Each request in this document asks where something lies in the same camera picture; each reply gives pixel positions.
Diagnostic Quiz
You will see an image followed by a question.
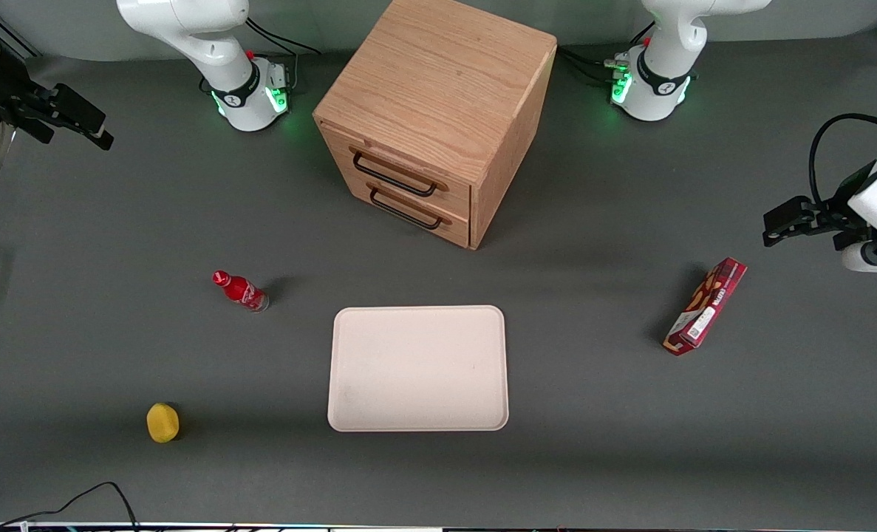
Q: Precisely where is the red tartan cookie box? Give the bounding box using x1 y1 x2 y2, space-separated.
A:
663 256 748 357

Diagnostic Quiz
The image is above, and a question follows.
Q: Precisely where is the yellow lemon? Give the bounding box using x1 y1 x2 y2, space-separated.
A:
146 403 180 444

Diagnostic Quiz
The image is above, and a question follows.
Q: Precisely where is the thin black cable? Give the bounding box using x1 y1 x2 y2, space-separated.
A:
0 482 140 532

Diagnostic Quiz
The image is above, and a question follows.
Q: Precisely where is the small red bottle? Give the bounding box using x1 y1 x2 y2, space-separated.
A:
211 270 270 313

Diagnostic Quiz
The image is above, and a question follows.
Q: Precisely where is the black arm base cable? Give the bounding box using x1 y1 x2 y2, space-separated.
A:
556 46 631 86
245 16 322 57

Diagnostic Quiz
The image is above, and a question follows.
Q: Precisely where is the black looping wrist cable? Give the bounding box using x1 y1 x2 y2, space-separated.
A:
809 113 877 208

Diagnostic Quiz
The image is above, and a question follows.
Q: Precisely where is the black wire drawer handle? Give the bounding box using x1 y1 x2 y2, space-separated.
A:
351 150 440 198
369 186 445 231

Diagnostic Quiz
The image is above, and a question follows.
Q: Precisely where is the cream plastic tray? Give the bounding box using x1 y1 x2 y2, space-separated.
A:
327 305 510 433

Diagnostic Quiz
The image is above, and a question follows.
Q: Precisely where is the wooden drawer with black handle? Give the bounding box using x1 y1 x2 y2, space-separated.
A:
322 124 473 221
342 168 472 250

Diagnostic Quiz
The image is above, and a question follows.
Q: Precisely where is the wooden drawer cabinet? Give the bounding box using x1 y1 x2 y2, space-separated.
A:
313 0 558 250

